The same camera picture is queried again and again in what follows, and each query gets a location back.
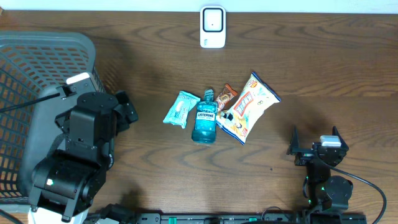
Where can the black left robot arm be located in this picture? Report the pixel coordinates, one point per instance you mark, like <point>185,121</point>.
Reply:
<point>65,182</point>

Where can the cream snack chips bag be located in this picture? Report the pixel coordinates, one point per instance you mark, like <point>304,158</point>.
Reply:
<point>255,98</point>

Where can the orange Top chocolate bar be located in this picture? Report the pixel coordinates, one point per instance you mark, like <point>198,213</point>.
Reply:
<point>225,96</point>

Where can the grey plastic shopping basket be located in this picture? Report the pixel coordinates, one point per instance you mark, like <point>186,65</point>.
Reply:
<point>33,65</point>

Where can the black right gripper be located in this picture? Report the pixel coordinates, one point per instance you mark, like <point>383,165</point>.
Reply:
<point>305,155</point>

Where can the mint green wipes pack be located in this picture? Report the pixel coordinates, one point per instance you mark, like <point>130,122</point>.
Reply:
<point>178,113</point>

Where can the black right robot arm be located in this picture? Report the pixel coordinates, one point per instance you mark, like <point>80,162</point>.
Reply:
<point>326,193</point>

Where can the white barcode scanner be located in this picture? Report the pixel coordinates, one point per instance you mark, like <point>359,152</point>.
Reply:
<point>212,27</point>

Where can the blue Listerine mouthwash bottle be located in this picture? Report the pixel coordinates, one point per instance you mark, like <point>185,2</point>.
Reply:
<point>205,120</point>

